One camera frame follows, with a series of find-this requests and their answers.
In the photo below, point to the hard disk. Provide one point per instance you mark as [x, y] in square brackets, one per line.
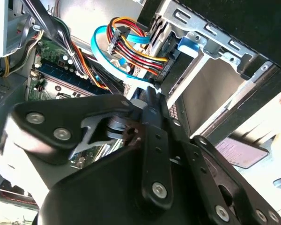
[188, 48]

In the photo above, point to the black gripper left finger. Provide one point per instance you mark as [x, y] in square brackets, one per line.
[61, 110]

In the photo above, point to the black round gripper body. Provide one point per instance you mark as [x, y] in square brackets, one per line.
[96, 199]

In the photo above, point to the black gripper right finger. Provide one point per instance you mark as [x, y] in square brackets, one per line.
[196, 159]

